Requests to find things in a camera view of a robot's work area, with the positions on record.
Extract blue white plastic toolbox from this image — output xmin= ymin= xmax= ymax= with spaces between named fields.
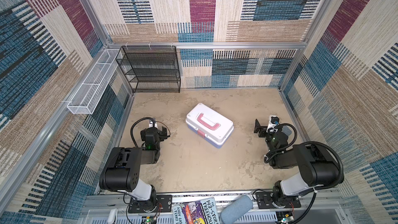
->
xmin=186 ymin=103 xmax=234 ymax=148

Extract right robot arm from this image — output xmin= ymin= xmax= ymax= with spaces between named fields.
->
xmin=252 ymin=116 xmax=344 ymax=209

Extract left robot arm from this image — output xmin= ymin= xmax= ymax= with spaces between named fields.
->
xmin=99 ymin=126 xmax=170 ymax=212

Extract grey sponge block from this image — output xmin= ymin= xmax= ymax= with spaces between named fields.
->
xmin=282 ymin=125 xmax=292 ymax=136

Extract black mesh shelf rack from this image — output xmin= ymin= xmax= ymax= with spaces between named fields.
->
xmin=116 ymin=46 xmax=181 ymax=93

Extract grey foam roller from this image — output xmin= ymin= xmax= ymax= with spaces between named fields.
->
xmin=220 ymin=196 xmax=253 ymax=224

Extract colourful children's book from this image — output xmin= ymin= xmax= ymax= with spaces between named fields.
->
xmin=172 ymin=198 xmax=220 ymax=224

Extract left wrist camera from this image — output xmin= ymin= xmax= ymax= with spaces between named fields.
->
xmin=141 ymin=121 xmax=160 ymax=143

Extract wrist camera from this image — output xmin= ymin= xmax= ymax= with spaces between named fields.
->
xmin=267 ymin=115 xmax=280 ymax=134
xmin=141 ymin=121 xmax=160 ymax=143

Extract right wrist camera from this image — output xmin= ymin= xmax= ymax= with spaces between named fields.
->
xmin=267 ymin=115 xmax=280 ymax=134

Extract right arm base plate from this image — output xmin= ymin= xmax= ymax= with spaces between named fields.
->
xmin=255 ymin=191 xmax=301 ymax=209

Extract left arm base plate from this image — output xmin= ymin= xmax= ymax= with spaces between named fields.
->
xmin=127 ymin=195 xmax=173 ymax=214

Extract white wire mesh basket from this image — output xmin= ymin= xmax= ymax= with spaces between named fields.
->
xmin=67 ymin=49 xmax=119 ymax=115

